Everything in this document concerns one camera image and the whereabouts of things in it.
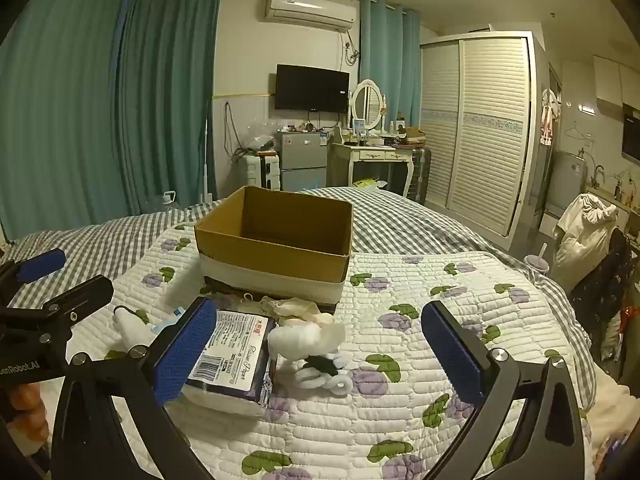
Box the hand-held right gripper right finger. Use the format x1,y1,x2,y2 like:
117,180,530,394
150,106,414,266
420,300,587,480

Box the grey washing machine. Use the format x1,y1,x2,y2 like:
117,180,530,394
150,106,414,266
544,150,584,217

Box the white oval mirror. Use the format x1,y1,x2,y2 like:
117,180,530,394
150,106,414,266
349,79,389,137

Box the white louvred wardrobe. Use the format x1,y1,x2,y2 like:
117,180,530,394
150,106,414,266
418,30,544,252

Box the small silver fridge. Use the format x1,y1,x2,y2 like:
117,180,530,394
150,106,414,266
277,131,331,192

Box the white sock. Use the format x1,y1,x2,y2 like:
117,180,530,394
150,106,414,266
113,305,152,357

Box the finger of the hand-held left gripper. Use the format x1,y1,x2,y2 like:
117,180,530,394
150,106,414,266
0,248,67,293
0,275,115,342

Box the teal curtain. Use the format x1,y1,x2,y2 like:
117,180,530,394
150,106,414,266
0,0,126,242
112,0,224,216
358,0,422,132

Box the pale blue soft packet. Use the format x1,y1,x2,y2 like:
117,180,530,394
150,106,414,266
149,307,187,337

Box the white jacket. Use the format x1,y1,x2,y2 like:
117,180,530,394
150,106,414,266
550,192,619,294

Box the white standing pole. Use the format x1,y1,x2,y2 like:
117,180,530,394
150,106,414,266
199,100,214,204

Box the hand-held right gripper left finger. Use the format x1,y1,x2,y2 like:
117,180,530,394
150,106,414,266
50,296,221,480

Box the white wall cabinets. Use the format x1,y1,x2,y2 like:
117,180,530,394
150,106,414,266
592,55,640,107

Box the dark hanging cable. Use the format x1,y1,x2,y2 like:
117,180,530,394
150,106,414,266
222,102,247,162

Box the tissue paper pack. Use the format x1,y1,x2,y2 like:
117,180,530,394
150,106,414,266
184,310,279,417

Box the white ribbed suitcase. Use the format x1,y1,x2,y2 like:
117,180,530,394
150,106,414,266
243,152,282,191

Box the black range hood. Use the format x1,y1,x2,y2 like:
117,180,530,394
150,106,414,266
621,102,640,166

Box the white cotton wad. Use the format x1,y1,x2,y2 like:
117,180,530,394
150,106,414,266
267,322,322,362

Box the cream dressing table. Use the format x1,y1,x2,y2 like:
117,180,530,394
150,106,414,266
327,135,417,197

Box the beige stocking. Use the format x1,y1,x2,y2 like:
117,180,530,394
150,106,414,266
259,296,335,326

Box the person's left hand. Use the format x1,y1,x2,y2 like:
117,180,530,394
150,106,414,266
12,384,49,444

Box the brown cardboard box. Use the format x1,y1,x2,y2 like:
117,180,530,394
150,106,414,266
194,185,355,307

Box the pink hanging clothes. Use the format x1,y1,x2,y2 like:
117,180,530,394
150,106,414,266
540,87,562,147

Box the white cloth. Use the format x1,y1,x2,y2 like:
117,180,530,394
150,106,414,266
315,323,347,357

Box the plastic cup with straw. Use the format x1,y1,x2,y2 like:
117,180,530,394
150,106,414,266
523,242,551,276

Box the clear plastic bags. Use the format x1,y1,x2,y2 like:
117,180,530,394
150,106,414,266
240,120,279,154

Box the black wall television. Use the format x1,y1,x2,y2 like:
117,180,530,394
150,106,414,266
275,64,351,114

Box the white floral quilt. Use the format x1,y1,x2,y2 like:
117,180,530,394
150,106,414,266
65,222,596,480

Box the white air conditioner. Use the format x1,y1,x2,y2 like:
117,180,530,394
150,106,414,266
259,0,359,31

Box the dark clothes on chair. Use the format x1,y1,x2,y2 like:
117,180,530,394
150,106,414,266
569,227,634,362

